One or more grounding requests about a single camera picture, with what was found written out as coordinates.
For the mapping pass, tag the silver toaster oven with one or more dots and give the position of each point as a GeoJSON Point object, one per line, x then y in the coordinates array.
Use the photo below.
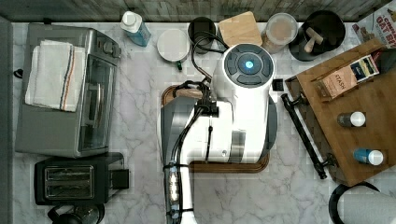
{"type": "Point", "coordinates": [77, 134]}

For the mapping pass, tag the black two-slot toaster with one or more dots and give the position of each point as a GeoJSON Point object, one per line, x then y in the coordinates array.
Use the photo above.
{"type": "Point", "coordinates": [90, 180]}

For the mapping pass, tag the wooden drawer cabinet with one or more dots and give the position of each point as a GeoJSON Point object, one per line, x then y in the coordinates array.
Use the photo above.
{"type": "Point", "coordinates": [375, 98]}

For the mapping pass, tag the blue liquid plastic bottle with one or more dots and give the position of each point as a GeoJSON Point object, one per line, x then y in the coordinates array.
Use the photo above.
{"type": "Point", "coordinates": [135, 28]}

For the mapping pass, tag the black bowl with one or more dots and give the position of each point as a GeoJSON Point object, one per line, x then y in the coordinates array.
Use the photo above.
{"type": "Point", "coordinates": [325, 23]}

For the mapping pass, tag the small black square block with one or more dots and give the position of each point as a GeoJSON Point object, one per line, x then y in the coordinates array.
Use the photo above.
{"type": "Point", "coordinates": [278, 84]}

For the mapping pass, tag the black drawer handle bar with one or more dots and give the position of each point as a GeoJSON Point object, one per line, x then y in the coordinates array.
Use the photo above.
{"type": "Point", "coordinates": [289, 105]}

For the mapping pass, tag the white striped dish towel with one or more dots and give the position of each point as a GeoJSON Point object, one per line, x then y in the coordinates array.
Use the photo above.
{"type": "Point", "coordinates": [56, 76]}

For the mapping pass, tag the blue spice bottle white cap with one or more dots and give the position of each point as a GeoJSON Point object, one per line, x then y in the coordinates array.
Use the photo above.
{"type": "Point", "coordinates": [368, 156]}

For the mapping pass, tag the black cylindrical cup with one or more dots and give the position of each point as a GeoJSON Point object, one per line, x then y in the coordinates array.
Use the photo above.
{"type": "Point", "coordinates": [202, 27]}

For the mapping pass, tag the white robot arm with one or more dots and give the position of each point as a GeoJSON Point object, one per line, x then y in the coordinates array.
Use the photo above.
{"type": "Point", "coordinates": [228, 124]}

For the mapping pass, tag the wooden pestle tool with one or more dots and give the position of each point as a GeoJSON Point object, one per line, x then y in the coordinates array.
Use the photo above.
{"type": "Point", "coordinates": [314, 38]}

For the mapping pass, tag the light wooden block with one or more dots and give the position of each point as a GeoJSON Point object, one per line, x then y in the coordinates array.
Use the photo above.
{"type": "Point", "coordinates": [240, 29]}

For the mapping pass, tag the oat cereal box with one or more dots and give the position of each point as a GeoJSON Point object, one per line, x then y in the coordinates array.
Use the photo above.
{"type": "Point", "coordinates": [380, 25]}

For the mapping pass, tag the clear jar with lid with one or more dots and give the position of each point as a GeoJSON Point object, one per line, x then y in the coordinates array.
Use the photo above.
{"type": "Point", "coordinates": [279, 31]}

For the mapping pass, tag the Stash tea box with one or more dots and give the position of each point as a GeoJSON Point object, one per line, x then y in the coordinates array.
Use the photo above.
{"type": "Point", "coordinates": [346, 78]}

